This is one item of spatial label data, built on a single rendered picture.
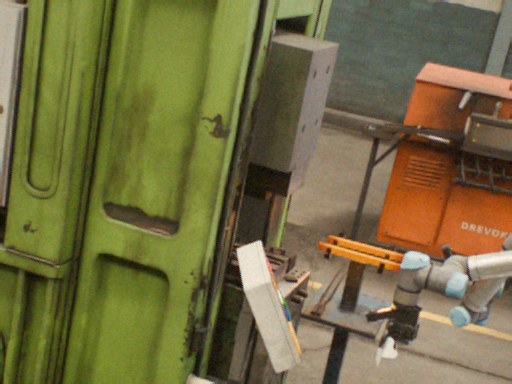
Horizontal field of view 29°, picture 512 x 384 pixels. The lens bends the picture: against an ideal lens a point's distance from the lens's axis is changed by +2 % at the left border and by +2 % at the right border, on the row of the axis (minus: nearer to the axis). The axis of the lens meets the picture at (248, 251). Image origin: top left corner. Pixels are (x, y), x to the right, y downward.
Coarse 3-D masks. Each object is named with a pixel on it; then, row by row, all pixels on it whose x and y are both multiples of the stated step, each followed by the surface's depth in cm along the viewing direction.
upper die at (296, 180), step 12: (252, 168) 336; (264, 168) 335; (300, 168) 340; (252, 180) 337; (264, 180) 336; (276, 180) 334; (288, 180) 333; (300, 180) 345; (276, 192) 335; (288, 192) 335
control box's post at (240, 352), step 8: (248, 304) 297; (248, 312) 297; (240, 344) 301; (248, 344) 302; (240, 352) 302; (232, 360) 303; (240, 360) 302; (232, 368) 304; (240, 368) 303; (232, 376) 305; (240, 376) 304
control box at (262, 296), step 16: (240, 256) 302; (256, 256) 297; (256, 272) 286; (272, 272) 308; (256, 288) 278; (272, 288) 278; (256, 304) 279; (272, 304) 280; (256, 320) 281; (272, 320) 281; (272, 336) 283; (288, 336) 284; (272, 352) 285; (288, 352) 285; (288, 368) 287
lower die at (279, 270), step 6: (240, 246) 361; (234, 252) 357; (270, 252) 363; (228, 258) 353; (282, 258) 359; (228, 264) 348; (234, 264) 348; (270, 264) 352; (276, 264) 353; (234, 270) 348; (276, 270) 350; (282, 270) 358; (276, 276) 352; (282, 276) 361
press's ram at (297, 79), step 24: (288, 48) 316; (312, 48) 318; (336, 48) 339; (288, 72) 318; (312, 72) 319; (264, 96) 323; (288, 96) 320; (312, 96) 328; (264, 120) 325; (288, 120) 322; (312, 120) 337; (264, 144) 327; (288, 144) 324; (312, 144) 346; (288, 168) 326
